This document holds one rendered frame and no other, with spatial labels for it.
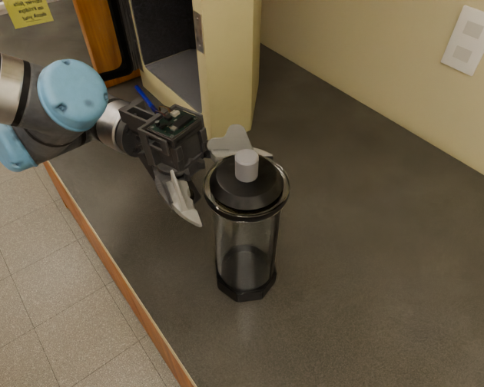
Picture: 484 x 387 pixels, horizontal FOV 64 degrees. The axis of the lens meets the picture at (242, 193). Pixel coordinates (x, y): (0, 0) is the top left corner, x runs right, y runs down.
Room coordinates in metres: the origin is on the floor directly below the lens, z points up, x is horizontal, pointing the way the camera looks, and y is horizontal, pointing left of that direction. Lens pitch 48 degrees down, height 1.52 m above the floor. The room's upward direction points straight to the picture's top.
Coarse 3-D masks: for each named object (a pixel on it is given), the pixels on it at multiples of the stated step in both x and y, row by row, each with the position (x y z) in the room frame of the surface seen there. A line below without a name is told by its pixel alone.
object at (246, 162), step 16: (224, 160) 0.36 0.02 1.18; (240, 160) 0.33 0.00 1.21; (256, 160) 0.33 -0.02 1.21; (224, 176) 0.33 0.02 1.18; (240, 176) 0.32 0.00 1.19; (256, 176) 0.33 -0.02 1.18; (272, 176) 0.33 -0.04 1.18; (224, 192) 0.31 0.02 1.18; (240, 192) 0.30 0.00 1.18; (256, 192) 0.30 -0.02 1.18; (272, 192) 0.31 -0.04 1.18; (240, 208) 0.29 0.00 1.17; (256, 208) 0.29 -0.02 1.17
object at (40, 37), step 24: (0, 0) 0.77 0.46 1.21; (24, 0) 0.79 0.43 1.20; (48, 0) 0.82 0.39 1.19; (72, 0) 0.84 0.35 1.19; (96, 0) 0.86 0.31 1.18; (0, 24) 0.77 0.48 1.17; (24, 24) 0.79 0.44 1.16; (48, 24) 0.81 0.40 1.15; (72, 24) 0.83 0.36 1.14; (96, 24) 0.85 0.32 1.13; (0, 48) 0.76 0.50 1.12; (24, 48) 0.78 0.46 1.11; (48, 48) 0.80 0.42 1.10; (72, 48) 0.82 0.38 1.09; (96, 48) 0.85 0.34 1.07
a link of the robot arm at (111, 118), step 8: (112, 104) 0.48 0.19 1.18; (120, 104) 0.48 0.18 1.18; (104, 112) 0.47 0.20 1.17; (112, 112) 0.46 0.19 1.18; (104, 120) 0.46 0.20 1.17; (112, 120) 0.45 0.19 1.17; (120, 120) 0.45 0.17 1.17; (96, 128) 0.46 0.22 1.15; (104, 128) 0.45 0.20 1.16; (112, 128) 0.44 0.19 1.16; (104, 136) 0.44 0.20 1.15; (112, 136) 0.44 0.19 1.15; (112, 144) 0.44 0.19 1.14; (120, 152) 0.44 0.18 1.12
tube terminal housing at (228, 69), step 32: (192, 0) 0.67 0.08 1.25; (224, 0) 0.68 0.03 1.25; (256, 0) 0.77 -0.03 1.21; (224, 32) 0.68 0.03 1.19; (256, 32) 0.79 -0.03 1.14; (224, 64) 0.68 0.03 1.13; (256, 64) 0.81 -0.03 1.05; (160, 96) 0.83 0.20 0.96; (224, 96) 0.67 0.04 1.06; (256, 96) 0.84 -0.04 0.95; (224, 128) 0.67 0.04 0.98
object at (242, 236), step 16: (272, 160) 0.37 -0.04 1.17; (208, 176) 0.34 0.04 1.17; (208, 192) 0.32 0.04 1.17; (288, 192) 0.32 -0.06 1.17; (224, 208) 0.29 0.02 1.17; (272, 208) 0.29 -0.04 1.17; (224, 224) 0.30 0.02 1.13; (240, 224) 0.29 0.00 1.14; (256, 224) 0.29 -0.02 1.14; (272, 224) 0.30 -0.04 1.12; (224, 240) 0.30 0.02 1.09; (240, 240) 0.29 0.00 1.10; (256, 240) 0.29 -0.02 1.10; (272, 240) 0.30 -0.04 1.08; (224, 256) 0.30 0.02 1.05; (240, 256) 0.29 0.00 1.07; (256, 256) 0.29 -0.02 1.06; (272, 256) 0.31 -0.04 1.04; (224, 272) 0.30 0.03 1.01; (240, 272) 0.29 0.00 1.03; (256, 272) 0.29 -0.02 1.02; (240, 288) 0.29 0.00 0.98; (256, 288) 0.29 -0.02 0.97
